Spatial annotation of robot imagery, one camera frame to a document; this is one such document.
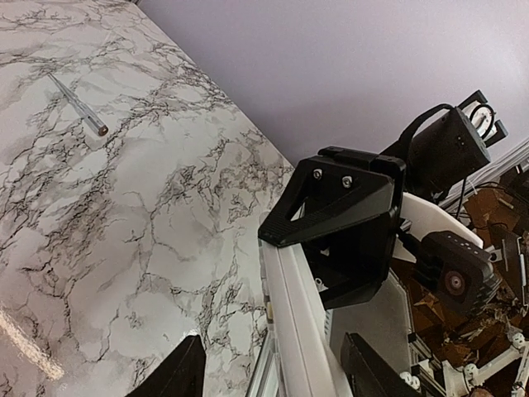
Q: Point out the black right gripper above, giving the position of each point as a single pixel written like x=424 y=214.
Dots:
x=345 y=205

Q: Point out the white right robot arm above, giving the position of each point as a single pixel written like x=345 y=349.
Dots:
x=440 y=148

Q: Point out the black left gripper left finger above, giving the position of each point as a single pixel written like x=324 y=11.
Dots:
x=181 y=373

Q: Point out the white remote control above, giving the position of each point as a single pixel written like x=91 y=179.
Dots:
x=304 y=362

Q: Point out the silver metal pick tool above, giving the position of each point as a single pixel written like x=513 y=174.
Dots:
x=83 y=110

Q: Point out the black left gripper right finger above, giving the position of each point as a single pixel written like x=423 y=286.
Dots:
x=369 y=375

